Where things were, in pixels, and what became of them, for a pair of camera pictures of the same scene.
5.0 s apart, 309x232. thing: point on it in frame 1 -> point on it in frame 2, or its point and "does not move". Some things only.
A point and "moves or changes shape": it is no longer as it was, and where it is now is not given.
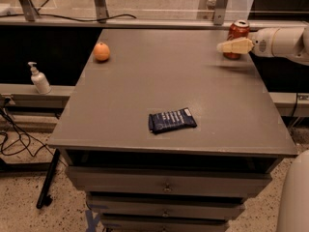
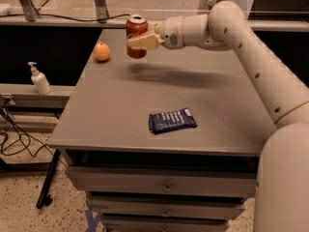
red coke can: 238,29 moves or changes shape
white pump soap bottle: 40,80 does not move
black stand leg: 44,198 does not move
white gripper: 263,43 -> 171,33
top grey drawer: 171,182 does not move
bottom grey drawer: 149,223 does not move
